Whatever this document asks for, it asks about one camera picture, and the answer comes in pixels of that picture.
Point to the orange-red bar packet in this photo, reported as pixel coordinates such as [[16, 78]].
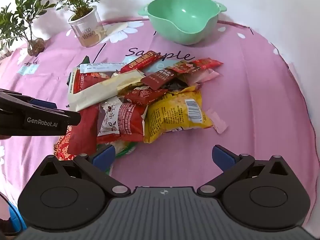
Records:
[[141, 61]]

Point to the yellow snack bag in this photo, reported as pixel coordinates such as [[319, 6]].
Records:
[[170, 115]]

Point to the plant in glass vase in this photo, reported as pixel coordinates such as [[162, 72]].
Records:
[[35, 45]]

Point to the bright red packet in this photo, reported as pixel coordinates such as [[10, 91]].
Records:
[[197, 65]]

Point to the red and white snack bag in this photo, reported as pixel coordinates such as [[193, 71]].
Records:
[[125, 122]]

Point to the pink snack packet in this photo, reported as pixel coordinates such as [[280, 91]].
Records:
[[205, 76]]

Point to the dark red packet white print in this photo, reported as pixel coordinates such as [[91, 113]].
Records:
[[158, 78]]

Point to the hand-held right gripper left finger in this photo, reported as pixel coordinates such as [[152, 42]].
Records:
[[104, 156]]

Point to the potted plant in white cup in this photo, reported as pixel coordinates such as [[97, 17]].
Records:
[[83, 27]]

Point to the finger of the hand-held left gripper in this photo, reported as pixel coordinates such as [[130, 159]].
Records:
[[43, 103]]

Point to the cream snack packet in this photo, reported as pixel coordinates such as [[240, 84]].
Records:
[[100, 92]]

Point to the green plastic bowl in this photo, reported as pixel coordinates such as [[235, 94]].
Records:
[[185, 20]]

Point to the long white packet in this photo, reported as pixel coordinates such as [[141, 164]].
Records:
[[102, 67]]

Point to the green snack packet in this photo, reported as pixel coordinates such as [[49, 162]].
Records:
[[125, 148]]

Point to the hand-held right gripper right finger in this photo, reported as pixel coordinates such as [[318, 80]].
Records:
[[223, 156]]

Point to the pink printed tablecloth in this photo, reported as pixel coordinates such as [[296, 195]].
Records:
[[250, 92]]

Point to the pale pink wrapper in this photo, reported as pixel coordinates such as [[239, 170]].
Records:
[[218, 122]]

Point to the small red packet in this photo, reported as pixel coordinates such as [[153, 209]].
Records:
[[143, 95]]

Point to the dark red packet gold pattern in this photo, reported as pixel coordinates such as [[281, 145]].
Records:
[[82, 135]]

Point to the red packet with white side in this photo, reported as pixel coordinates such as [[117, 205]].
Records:
[[83, 82]]

